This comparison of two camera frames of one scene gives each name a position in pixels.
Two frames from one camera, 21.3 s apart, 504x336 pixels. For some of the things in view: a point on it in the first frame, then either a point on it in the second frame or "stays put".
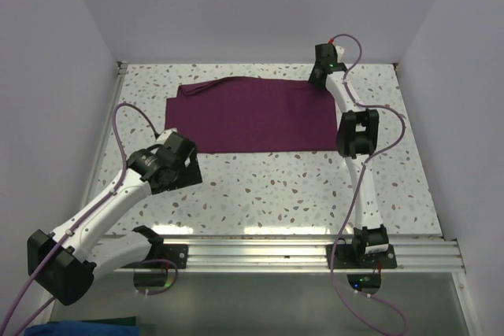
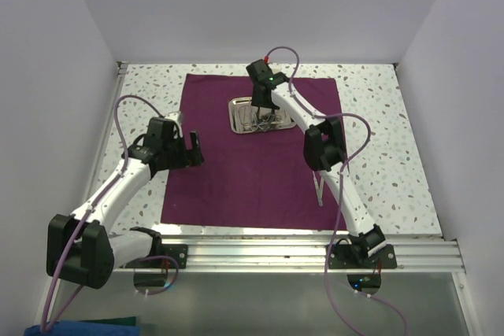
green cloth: [123, 320] stays put
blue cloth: [83, 328] stays put
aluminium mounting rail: [294, 254] stays put
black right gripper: [313, 76] → [258, 102]
